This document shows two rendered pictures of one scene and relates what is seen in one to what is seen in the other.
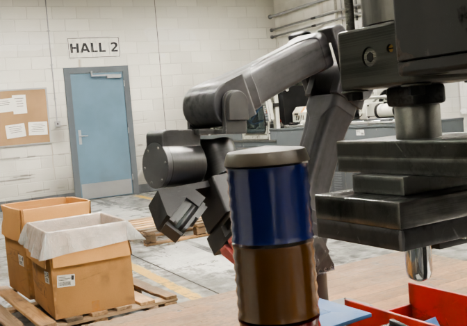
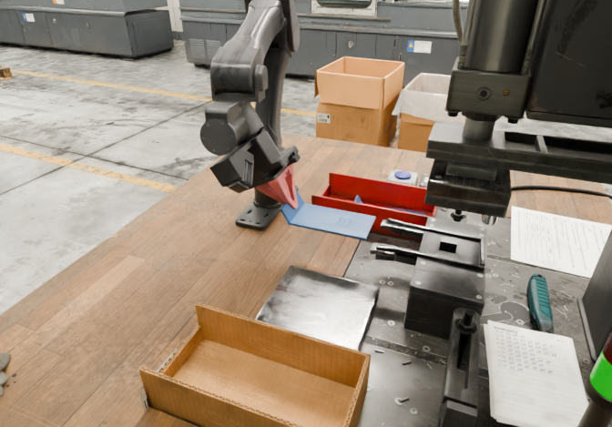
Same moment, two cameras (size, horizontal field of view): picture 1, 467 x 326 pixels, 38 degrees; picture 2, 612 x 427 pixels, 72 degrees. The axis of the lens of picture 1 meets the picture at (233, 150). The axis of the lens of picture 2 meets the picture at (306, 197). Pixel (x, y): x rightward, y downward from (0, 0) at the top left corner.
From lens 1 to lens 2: 0.49 m
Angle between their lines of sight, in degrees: 45
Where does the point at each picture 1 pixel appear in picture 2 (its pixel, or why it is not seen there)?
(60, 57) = not seen: outside the picture
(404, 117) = (482, 127)
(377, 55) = (493, 95)
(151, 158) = (212, 131)
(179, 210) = (243, 170)
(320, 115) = (272, 65)
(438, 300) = (351, 182)
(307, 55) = (274, 21)
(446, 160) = (528, 164)
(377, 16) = (495, 66)
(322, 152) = (278, 94)
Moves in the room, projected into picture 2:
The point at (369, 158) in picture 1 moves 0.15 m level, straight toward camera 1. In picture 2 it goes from (459, 154) to (567, 206)
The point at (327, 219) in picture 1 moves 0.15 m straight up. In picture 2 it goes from (437, 195) to (458, 79)
